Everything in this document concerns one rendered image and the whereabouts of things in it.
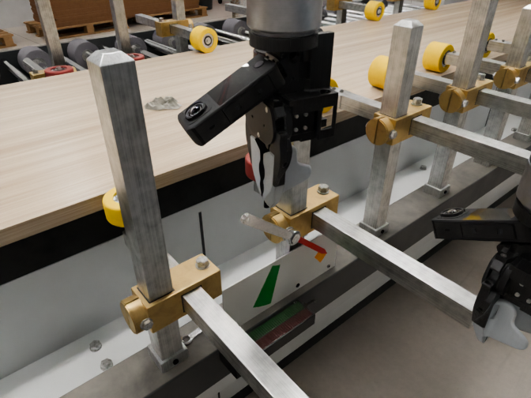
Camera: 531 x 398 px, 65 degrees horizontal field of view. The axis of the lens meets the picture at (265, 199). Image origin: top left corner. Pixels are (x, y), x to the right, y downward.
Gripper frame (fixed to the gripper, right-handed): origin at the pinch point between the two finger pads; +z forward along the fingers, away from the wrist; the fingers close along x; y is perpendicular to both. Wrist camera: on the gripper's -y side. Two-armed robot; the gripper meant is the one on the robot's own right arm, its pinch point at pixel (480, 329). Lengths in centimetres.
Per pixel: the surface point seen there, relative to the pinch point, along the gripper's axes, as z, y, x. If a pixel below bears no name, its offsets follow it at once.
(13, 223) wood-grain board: -8, -50, -41
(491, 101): -12, -26, 48
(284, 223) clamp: -3.8, -29.4, -7.3
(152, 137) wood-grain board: -8, -64, -12
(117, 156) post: -23.2, -29.8, -30.8
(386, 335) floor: 83, -40, 55
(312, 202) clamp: -4.6, -29.9, -0.5
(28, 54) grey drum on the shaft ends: -2, -178, -8
